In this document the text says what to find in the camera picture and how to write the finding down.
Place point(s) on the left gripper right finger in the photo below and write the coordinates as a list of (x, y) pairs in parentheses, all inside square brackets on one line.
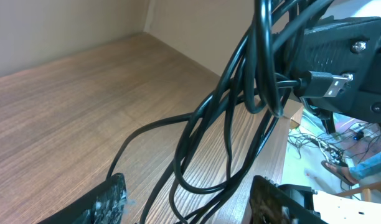
[(279, 204)]

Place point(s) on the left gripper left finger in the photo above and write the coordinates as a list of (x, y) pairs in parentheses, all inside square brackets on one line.
[(103, 204)]

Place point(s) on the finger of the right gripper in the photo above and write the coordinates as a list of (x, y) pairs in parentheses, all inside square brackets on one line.
[(341, 62)]

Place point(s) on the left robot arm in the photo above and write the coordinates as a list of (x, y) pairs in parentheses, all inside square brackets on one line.
[(340, 208)]

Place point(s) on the person in blue clothing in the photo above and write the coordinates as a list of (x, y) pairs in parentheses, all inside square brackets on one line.
[(353, 175)]

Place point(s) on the floor cable clutter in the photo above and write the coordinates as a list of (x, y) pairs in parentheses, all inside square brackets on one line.
[(354, 143)]

